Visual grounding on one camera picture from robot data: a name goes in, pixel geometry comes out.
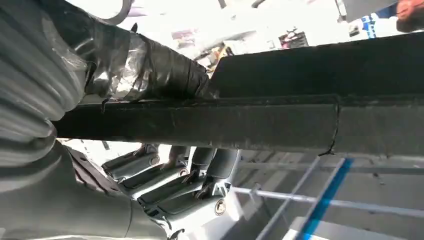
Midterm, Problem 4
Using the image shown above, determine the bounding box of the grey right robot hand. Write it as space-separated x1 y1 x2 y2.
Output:
0 23 240 240

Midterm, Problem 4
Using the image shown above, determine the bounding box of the blue metal shelf rack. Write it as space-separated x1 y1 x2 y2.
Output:
294 158 354 240

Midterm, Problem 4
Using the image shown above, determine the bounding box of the person's hand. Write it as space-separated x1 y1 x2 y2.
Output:
395 0 424 33

